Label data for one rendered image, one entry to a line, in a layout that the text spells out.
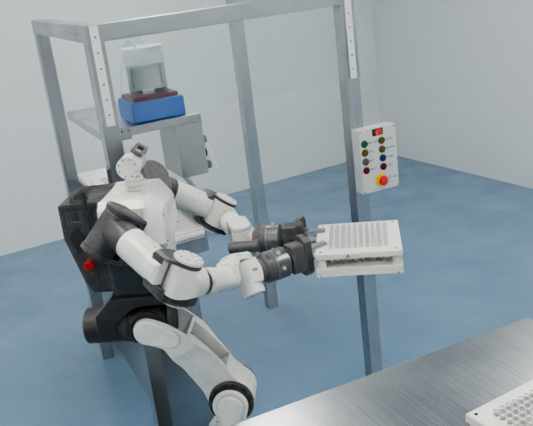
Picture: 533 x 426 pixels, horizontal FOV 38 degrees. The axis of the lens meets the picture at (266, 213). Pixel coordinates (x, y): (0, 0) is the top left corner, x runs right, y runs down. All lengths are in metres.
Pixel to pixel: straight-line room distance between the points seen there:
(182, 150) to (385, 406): 1.42
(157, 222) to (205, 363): 0.49
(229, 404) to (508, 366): 0.90
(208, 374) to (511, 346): 0.94
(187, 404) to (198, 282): 1.53
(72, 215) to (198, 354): 0.57
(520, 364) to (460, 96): 4.75
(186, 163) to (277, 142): 4.01
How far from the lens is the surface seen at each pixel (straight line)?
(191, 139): 2.88
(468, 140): 6.59
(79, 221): 2.27
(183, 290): 1.92
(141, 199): 2.19
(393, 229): 2.32
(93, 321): 2.45
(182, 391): 3.35
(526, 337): 2.09
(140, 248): 1.97
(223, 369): 2.44
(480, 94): 6.39
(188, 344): 2.38
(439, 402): 1.82
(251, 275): 2.11
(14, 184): 6.09
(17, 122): 6.02
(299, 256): 2.18
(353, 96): 3.08
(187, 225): 3.03
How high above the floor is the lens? 1.88
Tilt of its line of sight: 18 degrees down
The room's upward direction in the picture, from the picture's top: 7 degrees counter-clockwise
